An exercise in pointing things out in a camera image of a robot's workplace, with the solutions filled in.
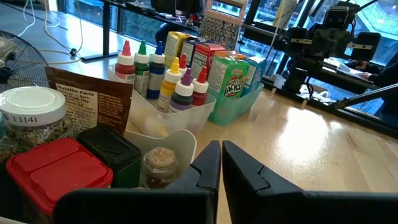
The red cereal box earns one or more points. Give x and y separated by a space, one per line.
203 59

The clear glass jar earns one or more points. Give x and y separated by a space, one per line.
160 168

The clear plastic bin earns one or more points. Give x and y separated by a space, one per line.
192 118

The yellow Corn Pops box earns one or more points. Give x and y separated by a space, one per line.
172 46

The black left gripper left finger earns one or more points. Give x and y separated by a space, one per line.
202 174

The red spice tin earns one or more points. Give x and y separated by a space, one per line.
59 171

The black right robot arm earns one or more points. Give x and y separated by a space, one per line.
295 77

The person's hand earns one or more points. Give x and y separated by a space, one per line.
361 65

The dark green pepper tin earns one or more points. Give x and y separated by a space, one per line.
112 152

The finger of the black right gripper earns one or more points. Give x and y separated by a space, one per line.
297 40
367 46

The green cereal box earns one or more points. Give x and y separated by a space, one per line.
227 81

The grey plastic bin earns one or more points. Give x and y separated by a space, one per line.
183 146

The white-lid spice jar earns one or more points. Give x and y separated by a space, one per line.
31 109

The orange snack bag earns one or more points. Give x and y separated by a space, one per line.
93 99

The purple food colouring bottle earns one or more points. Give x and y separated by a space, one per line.
182 96

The orange cereal box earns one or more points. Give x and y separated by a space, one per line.
230 54

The teal plastic bin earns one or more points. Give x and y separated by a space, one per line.
233 109

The blue food colouring bottle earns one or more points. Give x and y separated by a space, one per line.
156 71

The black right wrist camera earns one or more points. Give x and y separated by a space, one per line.
337 15

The person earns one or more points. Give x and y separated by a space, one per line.
387 84

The black floor fan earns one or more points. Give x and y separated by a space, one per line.
21 62

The dark side desk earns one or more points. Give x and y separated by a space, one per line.
345 77

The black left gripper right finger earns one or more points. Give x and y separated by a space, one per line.
245 177

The blue Rice Krispies box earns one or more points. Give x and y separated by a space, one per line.
256 73

